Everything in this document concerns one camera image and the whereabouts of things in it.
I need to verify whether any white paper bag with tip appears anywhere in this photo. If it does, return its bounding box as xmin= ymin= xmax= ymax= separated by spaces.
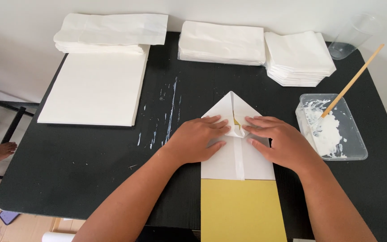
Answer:
xmin=200 ymin=91 xmax=277 ymax=181

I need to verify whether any stack of large white sheets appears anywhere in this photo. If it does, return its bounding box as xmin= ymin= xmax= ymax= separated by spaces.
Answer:
xmin=37 ymin=45 xmax=151 ymax=127

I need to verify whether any wooden glue stick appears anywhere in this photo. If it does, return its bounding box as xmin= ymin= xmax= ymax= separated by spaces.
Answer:
xmin=320 ymin=44 xmax=385 ymax=119

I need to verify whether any person's left hand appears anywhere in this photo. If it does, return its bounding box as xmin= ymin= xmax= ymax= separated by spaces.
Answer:
xmin=163 ymin=115 xmax=231 ymax=166

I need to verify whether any stack of small folded bags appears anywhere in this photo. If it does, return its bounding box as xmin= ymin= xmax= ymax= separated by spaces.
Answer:
xmin=264 ymin=30 xmax=337 ymax=88

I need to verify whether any clear plastic cup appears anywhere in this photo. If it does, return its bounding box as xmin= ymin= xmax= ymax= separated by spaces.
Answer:
xmin=327 ymin=13 xmax=377 ymax=61

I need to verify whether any purple phone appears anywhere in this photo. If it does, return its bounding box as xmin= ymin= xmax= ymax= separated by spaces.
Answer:
xmin=0 ymin=210 xmax=21 ymax=226

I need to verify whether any white glue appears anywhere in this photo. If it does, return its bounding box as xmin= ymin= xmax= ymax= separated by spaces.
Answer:
xmin=302 ymin=100 xmax=348 ymax=159

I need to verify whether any person's right hand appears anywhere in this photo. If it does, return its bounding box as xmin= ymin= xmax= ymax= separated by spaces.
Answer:
xmin=242 ymin=116 xmax=320 ymax=175

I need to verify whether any black metal frame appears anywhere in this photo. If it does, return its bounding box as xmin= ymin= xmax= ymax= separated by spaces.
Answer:
xmin=0 ymin=94 xmax=40 ymax=182

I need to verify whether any stack of crumpled white bags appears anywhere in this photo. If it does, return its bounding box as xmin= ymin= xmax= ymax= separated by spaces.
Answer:
xmin=53 ymin=13 xmax=169 ymax=56

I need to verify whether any yellow cardboard template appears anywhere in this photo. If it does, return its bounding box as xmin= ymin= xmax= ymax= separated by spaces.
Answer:
xmin=200 ymin=116 xmax=288 ymax=242

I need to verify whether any clear plastic glue container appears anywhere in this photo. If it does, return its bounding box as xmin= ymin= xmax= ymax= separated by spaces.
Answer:
xmin=295 ymin=93 xmax=369 ymax=161

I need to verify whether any stack of flat white bags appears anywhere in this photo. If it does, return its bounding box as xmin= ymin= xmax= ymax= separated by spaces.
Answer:
xmin=178 ymin=20 xmax=267 ymax=67

